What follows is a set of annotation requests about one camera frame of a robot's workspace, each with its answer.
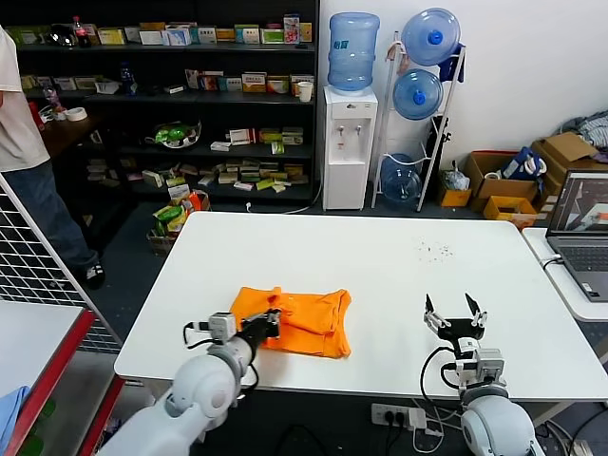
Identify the person in white t-shirt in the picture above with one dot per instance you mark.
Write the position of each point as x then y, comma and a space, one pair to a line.
19, 133

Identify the white pink medicine box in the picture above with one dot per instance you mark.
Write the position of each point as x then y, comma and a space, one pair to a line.
191, 79

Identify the glossy black helmet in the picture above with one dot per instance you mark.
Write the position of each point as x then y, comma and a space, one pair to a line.
63, 34

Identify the white box green print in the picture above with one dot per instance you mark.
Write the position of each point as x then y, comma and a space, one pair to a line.
207, 35

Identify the tall pink box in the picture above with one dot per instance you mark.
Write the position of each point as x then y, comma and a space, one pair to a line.
291, 28

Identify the open brown cardboard box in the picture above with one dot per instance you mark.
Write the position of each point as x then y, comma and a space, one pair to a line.
475, 171

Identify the small yellow cardboard box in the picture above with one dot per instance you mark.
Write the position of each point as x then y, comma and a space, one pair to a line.
453, 198

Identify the white power strip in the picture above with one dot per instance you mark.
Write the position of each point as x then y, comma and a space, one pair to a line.
387, 417

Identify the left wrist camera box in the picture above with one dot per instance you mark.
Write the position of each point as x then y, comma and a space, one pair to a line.
222, 327

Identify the green sachet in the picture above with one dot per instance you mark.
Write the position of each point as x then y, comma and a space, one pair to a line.
277, 147

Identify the white paper cup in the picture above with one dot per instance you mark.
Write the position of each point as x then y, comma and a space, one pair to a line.
305, 91

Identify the white orange striped box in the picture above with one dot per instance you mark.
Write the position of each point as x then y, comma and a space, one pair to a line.
293, 82

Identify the tied clear plastic bag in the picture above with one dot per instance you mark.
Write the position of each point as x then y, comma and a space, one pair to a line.
457, 180

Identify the labelled blue water jug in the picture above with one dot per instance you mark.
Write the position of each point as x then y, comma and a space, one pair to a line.
353, 56

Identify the orange yellow box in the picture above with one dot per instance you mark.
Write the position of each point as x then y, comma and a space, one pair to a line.
306, 32

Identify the yellow white medicine box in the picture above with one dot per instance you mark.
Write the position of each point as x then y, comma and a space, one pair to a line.
254, 82

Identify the cardboard box of snacks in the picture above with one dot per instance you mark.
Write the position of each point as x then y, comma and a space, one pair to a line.
166, 221

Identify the blue plastic bottle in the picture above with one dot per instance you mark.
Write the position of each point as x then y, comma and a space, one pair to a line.
127, 80

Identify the dark brown desk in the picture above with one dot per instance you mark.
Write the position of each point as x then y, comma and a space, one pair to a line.
71, 135

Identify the light blue cloth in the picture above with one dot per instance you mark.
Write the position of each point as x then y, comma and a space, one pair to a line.
12, 413

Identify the light blue medicine box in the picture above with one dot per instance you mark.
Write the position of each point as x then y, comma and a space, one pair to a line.
178, 36

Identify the large brown cardboard box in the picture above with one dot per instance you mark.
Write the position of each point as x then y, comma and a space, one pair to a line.
565, 147

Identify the grey laptop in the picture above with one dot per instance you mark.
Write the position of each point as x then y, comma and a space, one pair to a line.
584, 256

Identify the orange blue medicine box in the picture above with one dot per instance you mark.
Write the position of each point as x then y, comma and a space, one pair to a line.
210, 81

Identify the flat orange box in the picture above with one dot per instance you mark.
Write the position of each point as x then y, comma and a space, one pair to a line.
152, 25

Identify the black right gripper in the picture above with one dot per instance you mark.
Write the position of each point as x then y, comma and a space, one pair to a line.
461, 332

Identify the cola bottle red label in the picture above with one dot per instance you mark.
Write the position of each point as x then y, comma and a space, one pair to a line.
82, 34

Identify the white green carton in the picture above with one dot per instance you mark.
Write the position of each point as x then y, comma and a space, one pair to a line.
292, 136

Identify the black folded tripod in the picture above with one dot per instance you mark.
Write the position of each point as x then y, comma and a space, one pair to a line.
445, 132

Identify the open white carton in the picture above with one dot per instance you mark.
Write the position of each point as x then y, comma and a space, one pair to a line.
107, 86

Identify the green white medicine box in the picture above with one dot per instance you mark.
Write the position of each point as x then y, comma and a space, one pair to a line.
247, 34

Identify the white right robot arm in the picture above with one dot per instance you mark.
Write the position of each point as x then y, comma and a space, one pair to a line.
494, 423

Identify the bowl of green packets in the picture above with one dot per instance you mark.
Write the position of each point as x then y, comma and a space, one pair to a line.
172, 134

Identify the yellow green medicine box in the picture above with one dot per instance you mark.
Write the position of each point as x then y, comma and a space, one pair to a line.
112, 36

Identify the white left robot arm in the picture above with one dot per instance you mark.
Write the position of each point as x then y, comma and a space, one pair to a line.
209, 385

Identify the white jug rack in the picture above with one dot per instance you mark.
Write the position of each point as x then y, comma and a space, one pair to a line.
433, 158

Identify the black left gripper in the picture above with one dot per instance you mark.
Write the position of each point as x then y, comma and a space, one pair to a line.
256, 330

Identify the red edged white cart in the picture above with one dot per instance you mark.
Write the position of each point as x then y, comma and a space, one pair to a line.
33, 342

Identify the black shelving unit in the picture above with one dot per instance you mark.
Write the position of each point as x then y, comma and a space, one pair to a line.
208, 98

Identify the orange t-shirt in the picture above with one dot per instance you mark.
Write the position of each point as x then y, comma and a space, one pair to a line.
313, 328

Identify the white water dispenser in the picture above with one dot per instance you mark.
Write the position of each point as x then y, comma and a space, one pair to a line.
348, 179

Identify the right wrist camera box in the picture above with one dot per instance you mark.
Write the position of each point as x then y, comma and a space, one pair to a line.
489, 365

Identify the white red medicine box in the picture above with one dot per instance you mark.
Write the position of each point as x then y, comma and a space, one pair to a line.
242, 135

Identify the small flat white box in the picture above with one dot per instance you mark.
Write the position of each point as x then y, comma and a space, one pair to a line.
175, 88

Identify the open yellow cardboard box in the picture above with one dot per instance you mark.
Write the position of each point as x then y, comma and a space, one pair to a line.
494, 211

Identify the yellow green carton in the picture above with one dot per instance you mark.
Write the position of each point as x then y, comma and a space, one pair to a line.
270, 137

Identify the pile of grey clothes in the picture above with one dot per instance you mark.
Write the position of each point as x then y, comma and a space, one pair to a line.
594, 128

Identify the large white table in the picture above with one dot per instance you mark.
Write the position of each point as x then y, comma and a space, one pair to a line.
522, 294

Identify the orange white medicine box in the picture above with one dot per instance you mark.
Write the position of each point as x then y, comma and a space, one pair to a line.
278, 84

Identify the small white side table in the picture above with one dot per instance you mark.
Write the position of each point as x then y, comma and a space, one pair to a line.
565, 297

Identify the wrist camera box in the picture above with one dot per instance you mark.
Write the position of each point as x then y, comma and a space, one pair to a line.
489, 365
222, 327

